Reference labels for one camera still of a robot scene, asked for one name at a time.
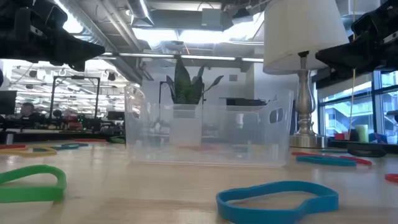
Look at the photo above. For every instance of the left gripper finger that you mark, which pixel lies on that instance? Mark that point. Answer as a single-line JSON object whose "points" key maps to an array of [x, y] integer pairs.
{"points": [[74, 43], [71, 57]]}

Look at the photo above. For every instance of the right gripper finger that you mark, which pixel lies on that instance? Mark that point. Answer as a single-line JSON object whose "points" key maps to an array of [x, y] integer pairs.
{"points": [[357, 48], [357, 62]]}

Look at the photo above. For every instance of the teal long rubber band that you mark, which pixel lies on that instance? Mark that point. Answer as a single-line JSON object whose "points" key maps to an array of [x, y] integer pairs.
{"points": [[77, 144]]}

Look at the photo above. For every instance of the black wide rubber band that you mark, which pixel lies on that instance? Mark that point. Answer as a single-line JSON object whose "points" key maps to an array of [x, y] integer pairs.
{"points": [[367, 152]]}

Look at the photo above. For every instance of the red long rubber band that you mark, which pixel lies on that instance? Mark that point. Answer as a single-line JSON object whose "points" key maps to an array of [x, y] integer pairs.
{"points": [[360, 160]]}

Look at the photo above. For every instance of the yellow wide rubber band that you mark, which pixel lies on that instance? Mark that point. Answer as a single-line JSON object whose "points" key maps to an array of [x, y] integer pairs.
{"points": [[43, 153]]}

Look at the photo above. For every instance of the teal wide rubber band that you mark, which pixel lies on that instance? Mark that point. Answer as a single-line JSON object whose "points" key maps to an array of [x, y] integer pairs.
{"points": [[326, 161]]}

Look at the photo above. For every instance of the green wide rubber band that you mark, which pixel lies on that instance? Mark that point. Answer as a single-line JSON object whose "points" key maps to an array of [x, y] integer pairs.
{"points": [[31, 193]]}

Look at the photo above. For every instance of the clear plastic bin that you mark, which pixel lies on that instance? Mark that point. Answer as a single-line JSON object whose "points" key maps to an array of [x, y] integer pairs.
{"points": [[264, 146]]}

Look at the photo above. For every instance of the white shade silver lamp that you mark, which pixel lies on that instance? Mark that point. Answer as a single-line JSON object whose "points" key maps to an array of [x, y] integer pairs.
{"points": [[298, 31]]}

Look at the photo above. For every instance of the person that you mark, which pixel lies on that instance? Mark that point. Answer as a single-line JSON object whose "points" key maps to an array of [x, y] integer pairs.
{"points": [[28, 110]]}

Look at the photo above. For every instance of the pale green cylinder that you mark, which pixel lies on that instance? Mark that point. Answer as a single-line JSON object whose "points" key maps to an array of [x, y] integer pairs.
{"points": [[362, 133]]}

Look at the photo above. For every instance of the black computer monitor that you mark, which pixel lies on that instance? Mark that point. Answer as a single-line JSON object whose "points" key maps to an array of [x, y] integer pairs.
{"points": [[7, 102]]}

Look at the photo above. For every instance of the small red box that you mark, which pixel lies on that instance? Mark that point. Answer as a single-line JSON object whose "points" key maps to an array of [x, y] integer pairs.
{"points": [[339, 136]]}

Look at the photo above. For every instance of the small blue item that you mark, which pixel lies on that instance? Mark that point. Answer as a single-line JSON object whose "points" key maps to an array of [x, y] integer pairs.
{"points": [[377, 138]]}

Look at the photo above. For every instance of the snake plant white pot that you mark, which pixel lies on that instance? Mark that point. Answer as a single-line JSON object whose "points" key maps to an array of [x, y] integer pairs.
{"points": [[185, 87]]}

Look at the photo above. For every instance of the long ceiling light strip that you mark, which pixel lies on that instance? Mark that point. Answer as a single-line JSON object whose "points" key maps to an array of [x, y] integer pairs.
{"points": [[205, 58]]}

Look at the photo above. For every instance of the gray ceiling box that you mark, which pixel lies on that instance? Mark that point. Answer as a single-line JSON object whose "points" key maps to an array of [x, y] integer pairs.
{"points": [[211, 17]]}

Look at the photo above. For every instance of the black metal frame rig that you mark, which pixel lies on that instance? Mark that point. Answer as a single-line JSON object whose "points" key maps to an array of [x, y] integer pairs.
{"points": [[76, 77]]}

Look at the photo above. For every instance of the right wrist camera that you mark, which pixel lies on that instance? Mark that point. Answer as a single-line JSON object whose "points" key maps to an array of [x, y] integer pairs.
{"points": [[362, 25]]}

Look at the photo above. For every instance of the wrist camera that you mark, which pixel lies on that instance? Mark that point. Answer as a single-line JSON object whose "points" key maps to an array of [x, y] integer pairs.
{"points": [[362, 25], [57, 17]]}

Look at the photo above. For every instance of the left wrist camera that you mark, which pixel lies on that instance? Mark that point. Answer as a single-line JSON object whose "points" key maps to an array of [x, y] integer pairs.
{"points": [[57, 17]]}

